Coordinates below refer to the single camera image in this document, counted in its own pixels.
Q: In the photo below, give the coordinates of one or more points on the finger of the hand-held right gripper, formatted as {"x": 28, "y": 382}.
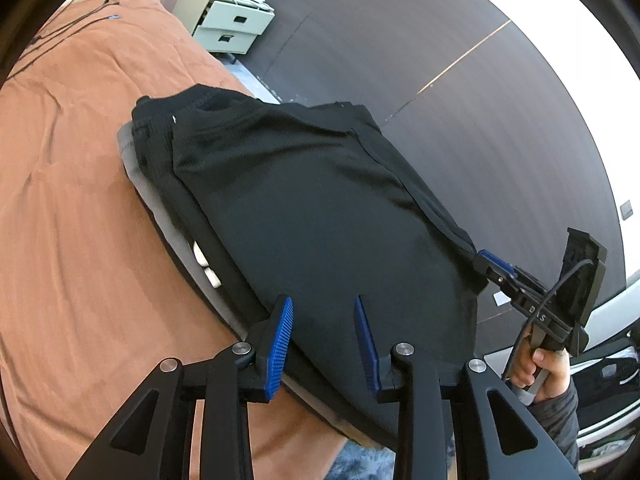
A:
{"x": 492, "y": 261}

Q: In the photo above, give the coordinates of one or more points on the brown blanket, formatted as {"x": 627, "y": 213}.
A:
{"x": 75, "y": 185}

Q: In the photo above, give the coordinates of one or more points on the wall socket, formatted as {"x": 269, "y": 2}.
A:
{"x": 625, "y": 209}

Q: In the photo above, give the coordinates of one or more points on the person's right forearm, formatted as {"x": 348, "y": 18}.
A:
{"x": 560, "y": 425}

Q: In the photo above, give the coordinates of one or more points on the black sleeveless shirt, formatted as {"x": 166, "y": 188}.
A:
{"x": 310, "y": 200}

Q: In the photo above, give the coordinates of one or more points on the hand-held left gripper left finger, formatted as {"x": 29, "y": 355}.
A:
{"x": 277, "y": 350}

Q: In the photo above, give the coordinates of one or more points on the white two-drawer nightstand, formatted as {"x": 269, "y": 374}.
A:
{"x": 235, "y": 20}

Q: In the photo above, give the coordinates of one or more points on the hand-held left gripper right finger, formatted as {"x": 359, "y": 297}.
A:
{"x": 367, "y": 350}

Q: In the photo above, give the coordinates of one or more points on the blue grey rug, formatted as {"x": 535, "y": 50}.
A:
{"x": 360, "y": 465}

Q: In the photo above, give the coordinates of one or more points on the person's right hand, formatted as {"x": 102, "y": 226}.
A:
{"x": 547, "y": 375}

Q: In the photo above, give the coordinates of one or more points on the stack of folded clothes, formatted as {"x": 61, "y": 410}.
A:
{"x": 160, "y": 200}

